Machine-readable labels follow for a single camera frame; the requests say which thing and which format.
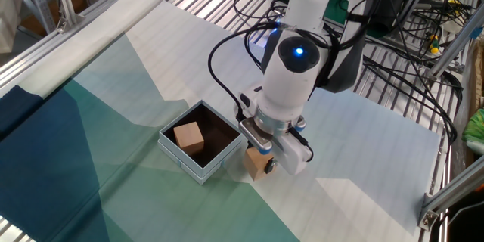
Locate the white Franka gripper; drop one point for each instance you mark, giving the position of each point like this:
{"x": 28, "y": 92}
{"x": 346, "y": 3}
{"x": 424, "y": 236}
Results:
{"x": 295, "y": 159}

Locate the light wooden cube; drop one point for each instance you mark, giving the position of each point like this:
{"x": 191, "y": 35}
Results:
{"x": 255, "y": 164}
{"x": 188, "y": 136}

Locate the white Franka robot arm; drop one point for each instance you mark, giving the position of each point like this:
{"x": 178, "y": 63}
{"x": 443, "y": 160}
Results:
{"x": 287, "y": 87}

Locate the light blue gift box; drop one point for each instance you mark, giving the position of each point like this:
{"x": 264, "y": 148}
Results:
{"x": 175, "y": 159}

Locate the flat black box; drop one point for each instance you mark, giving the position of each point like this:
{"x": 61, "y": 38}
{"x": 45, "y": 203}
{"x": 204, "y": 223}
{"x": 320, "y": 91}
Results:
{"x": 393, "y": 7}

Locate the blue green white tablecloth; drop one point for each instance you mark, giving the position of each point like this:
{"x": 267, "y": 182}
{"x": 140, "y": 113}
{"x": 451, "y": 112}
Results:
{"x": 340, "y": 159}

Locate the green plastic bag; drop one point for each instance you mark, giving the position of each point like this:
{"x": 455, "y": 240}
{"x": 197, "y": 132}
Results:
{"x": 474, "y": 130}

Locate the grey perforated metal upright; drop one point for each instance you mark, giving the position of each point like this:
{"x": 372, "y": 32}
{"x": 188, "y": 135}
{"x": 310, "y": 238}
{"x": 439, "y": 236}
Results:
{"x": 38, "y": 0}

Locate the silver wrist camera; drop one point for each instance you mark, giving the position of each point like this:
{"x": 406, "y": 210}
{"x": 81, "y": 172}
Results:
{"x": 255, "y": 136}

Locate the silver bracket with blue tip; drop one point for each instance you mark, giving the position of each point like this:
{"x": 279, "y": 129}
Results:
{"x": 300, "y": 123}

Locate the aluminium frame post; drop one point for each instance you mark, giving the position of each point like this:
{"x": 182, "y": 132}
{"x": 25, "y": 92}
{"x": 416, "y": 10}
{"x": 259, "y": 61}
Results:
{"x": 455, "y": 45}
{"x": 450, "y": 193}

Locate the aluminium table edge rail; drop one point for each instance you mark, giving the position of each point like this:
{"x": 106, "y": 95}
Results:
{"x": 34, "y": 60}

